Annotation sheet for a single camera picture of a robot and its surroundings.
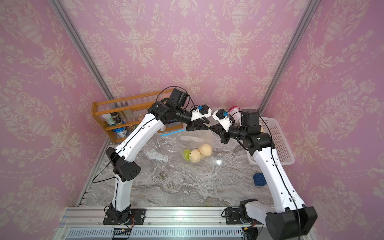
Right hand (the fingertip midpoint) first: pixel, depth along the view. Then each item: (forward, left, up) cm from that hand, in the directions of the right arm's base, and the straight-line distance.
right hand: (213, 126), depth 70 cm
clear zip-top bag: (+5, +8, -25) cm, 27 cm away
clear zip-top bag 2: (+4, +31, -30) cm, 43 cm away
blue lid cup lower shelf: (+17, +56, -22) cm, 63 cm away
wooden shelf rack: (+27, +49, -12) cm, 57 cm away
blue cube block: (-16, -25, -28) cm, 41 cm away
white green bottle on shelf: (+19, +60, -11) cm, 64 cm away
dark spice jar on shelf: (+19, +55, -11) cm, 59 cm away
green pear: (-1, +14, -24) cm, 28 cm away
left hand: (+2, +2, 0) cm, 3 cm away
